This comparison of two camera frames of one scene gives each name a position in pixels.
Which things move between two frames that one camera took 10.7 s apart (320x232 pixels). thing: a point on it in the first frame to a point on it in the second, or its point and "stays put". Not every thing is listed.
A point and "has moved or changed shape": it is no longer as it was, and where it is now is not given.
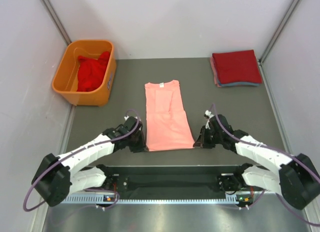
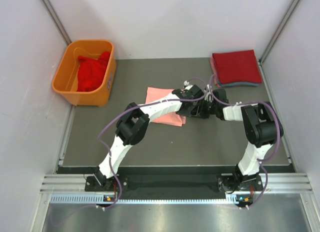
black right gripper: x=202 y=141 to x=200 y=113
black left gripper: x=141 y=147 to x=186 y=113
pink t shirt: x=168 y=127 has moved or changed shape
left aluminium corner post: x=55 y=17 stays put
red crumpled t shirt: x=91 y=72 stays put
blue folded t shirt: x=237 y=83 stays put
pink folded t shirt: x=214 y=71 stays put
